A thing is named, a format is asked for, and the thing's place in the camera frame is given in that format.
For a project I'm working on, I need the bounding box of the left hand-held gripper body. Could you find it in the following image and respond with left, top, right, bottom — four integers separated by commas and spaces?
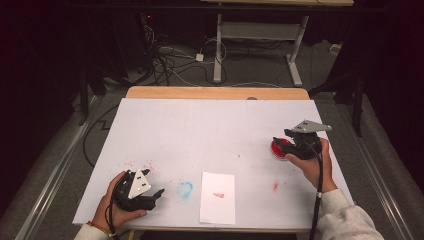
113, 169, 158, 212

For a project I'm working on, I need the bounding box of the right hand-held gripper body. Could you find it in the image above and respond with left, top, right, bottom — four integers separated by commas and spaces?
283, 119, 333, 160

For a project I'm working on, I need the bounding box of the round red ink pad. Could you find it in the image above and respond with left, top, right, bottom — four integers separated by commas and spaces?
270, 137, 296, 161

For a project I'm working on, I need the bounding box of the person's right hand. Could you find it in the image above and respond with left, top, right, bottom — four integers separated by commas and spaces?
285, 137, 338, 194

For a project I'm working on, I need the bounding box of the person's left hand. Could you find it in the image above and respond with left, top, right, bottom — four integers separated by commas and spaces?
91, 170, 148, 232

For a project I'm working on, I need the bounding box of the black stand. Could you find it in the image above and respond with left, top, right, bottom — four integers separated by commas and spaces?
78, 66, 108, 127
308, 71, 365, 138

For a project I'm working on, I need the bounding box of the white paper sheet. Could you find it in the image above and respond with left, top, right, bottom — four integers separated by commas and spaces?
199, 171, 237, 226

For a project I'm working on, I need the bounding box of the large white table cover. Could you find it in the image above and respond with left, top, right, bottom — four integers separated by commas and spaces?
72, 97, 354, 232

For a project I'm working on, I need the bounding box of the beige box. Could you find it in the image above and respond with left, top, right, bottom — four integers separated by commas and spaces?
329, 42, 344, 56

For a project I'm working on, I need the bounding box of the wooden table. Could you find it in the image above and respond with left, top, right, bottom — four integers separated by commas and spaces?
124, 85, 334, 234

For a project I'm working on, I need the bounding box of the right hand-held gripper cable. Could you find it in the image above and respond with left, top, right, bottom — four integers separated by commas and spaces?
299, 139, 325, 240

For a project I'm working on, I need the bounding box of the hand-held gripper cable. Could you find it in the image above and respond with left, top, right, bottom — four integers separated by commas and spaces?
105, 173, 122, 240
299, 139, 325, 240

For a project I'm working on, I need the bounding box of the left hand-held gripper cable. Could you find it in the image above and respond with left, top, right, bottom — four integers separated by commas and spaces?
105, 173, 122, 240

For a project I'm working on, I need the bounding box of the orange bead bracelet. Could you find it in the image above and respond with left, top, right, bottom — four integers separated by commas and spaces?
86, 220, 118, 238

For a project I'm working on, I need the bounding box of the black floor cable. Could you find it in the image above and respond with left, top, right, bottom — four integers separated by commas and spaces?
82, 104, 120, 168

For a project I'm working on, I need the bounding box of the metal floor rail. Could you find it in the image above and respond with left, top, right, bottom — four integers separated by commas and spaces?
336, 102, 415, 240
14, 95, 98, 240

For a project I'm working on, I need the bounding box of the white metal desk frame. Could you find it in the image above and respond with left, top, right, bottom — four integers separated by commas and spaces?
199, 0, 355, 88

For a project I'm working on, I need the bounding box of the tangle of black cables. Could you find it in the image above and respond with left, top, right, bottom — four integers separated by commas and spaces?
139, 13, 231, 88

